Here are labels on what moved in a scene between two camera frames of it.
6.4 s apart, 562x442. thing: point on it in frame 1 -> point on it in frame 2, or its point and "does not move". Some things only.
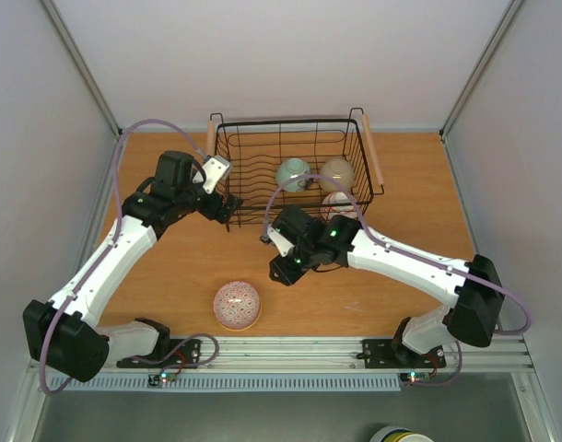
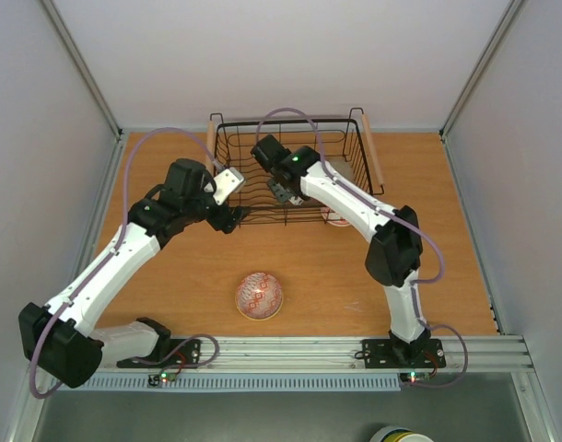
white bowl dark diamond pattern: [237, 306] -> [297, 202]
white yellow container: [399, 434] does not move
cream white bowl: [340, 170] does not move
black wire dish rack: [320, 167] does not move
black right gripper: [285, 270] -> [281, 191]
